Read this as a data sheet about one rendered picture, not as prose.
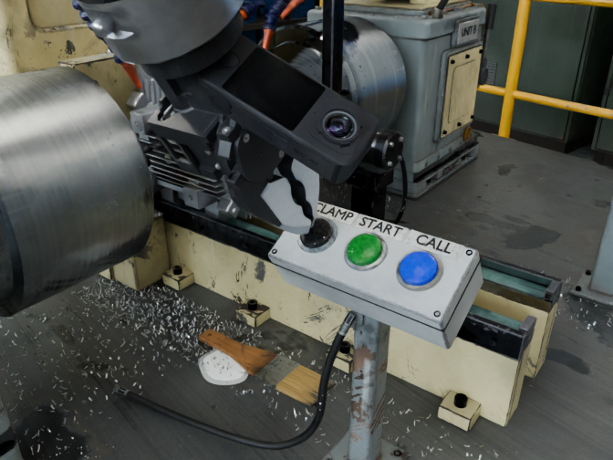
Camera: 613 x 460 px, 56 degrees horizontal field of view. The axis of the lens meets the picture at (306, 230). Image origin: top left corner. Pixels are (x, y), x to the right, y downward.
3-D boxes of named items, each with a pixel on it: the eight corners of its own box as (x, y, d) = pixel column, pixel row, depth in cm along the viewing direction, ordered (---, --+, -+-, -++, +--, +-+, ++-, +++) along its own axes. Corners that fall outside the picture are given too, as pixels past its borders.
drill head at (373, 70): (217, 163, 110) (207, 24, 98) (339, 115, 139) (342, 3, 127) (325, 195, 96) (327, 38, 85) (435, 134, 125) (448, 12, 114)
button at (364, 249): (345, 266, 50) (338, 256, 48) (361, 239, 51) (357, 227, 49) (375, 277, 48) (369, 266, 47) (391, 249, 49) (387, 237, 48)
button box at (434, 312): (284, 283, 56) (264, 253, 52) (321, 225, 58) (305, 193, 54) (450, 352, 46) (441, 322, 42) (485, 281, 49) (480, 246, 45)
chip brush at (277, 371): (191, 345, 79) (190, 339, 79) (216, 327, 83) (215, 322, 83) (312, 409, 69) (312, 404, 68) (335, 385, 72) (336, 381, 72)
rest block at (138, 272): (114, 280, 94) (102, 214, 89) (148, 263, 99) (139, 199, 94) (138, 292, 91) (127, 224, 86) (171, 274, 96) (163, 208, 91)
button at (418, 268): (396, 286, 47) (391, 275, 46) (412, 256, 48) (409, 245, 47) (430, 298, 45) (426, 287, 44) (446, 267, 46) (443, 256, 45)
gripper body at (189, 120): (236, 109, 49) (165, -18, 40) (318, 128, 44) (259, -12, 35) (182, 177, 46) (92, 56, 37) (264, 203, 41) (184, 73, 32)
